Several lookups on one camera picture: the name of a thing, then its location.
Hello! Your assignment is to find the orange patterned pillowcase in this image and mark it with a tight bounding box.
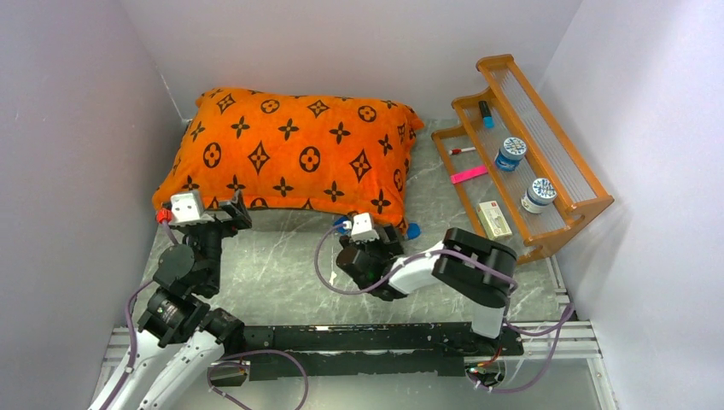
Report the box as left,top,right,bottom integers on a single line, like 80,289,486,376
151,88,423,231

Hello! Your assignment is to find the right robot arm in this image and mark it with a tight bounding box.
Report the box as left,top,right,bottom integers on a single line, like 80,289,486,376
336,226,517,354

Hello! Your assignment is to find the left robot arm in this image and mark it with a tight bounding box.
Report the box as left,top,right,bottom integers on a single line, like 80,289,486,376
90,188,252,409

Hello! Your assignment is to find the blue grey eraser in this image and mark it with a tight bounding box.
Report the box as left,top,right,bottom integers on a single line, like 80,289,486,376
405,222,421,240

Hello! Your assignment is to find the pink flat strip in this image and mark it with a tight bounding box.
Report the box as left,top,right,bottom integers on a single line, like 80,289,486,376
450,165,488,185

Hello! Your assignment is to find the small cardboard box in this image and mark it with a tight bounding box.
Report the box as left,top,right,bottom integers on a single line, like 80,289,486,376
476,201,512,240

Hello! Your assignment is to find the red white marker pen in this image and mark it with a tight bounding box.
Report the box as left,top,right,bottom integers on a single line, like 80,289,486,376
448,147,476,156

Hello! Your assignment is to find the wooden tiered shelf rack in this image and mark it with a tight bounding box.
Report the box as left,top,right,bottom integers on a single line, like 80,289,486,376
431,55,614,264

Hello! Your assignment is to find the blue jar near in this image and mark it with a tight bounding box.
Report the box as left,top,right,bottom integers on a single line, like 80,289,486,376
493,137,528,172

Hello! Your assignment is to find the blue jar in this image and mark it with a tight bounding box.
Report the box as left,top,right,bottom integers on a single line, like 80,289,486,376
493,137,528,172
521,178,558,214

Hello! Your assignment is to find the blue black highlighter marker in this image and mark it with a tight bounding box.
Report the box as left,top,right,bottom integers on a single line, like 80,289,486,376
478,100,494,129

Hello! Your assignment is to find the blue jar far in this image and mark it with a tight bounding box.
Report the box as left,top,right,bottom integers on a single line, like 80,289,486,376
521,178,558,214

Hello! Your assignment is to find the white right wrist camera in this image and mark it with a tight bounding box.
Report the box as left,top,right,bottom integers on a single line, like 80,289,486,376
350,213,379,243

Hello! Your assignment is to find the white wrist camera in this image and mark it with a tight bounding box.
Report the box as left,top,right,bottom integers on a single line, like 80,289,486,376
350,213,379,243
170,190,205,226

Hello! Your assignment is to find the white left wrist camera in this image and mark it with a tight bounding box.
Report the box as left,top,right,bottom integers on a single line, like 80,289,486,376
170,190,205,226

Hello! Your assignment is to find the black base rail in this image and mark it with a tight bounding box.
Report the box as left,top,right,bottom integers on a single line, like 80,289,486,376
225,322,524,381

